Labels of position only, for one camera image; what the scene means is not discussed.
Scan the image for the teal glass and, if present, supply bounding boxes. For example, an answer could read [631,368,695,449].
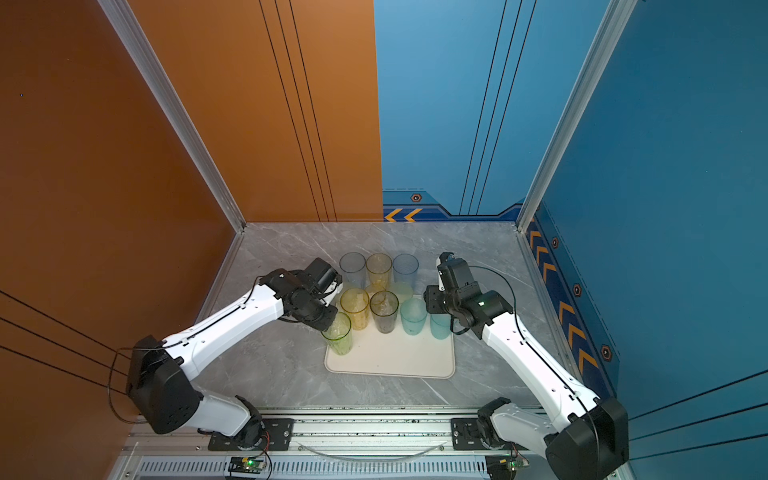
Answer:
[400,297,428,336]
[430,314,453,340]

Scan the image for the tall amber glass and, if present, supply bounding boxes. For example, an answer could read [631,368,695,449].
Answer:
[339,288,370,331]

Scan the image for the tall green glass back row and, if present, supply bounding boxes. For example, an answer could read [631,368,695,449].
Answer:
[321,311,353,356]

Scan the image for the tall blue glass back row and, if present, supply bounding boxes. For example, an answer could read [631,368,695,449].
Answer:
[393,253,420,289]

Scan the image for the dark smoky grey glass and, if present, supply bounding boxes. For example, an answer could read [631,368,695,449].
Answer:
[369,290,400,334]

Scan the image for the short light green glass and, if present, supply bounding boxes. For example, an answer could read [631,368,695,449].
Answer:
[389,282,414,303]

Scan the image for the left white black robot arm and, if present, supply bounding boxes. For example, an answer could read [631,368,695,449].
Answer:
[126,258,343,449]

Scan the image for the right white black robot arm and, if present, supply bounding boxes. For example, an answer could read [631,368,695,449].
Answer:
[423,252,630,479]

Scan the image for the white rectangular plastic tray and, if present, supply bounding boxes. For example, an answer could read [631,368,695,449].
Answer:
[325,303,455,379]

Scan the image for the tall grey-blue glass back row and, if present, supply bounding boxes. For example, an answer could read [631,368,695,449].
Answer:
[339,252,367,289]

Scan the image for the tall yellow glass back row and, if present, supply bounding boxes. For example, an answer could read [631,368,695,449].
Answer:
[365,253,393,290]

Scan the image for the right green circuit board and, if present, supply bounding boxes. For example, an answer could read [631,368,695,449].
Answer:
[485,456,530,480]

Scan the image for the green circuit board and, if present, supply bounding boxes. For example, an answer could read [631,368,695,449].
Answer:
[226,456,269,479]
[485,456,530,480]

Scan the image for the left green circuit board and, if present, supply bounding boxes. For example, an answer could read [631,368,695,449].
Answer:
[226,456,269,479]

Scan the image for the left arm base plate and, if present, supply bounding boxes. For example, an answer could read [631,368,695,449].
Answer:
[207,418,295,453]

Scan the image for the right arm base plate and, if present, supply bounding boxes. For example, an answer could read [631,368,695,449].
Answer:
[450,417,513,451]

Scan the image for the aluminium front rail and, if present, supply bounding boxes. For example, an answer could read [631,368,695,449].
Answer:
[108,407,555,479]

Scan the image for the left aluminium corner post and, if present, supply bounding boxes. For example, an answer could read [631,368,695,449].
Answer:
[98,0,247,234]

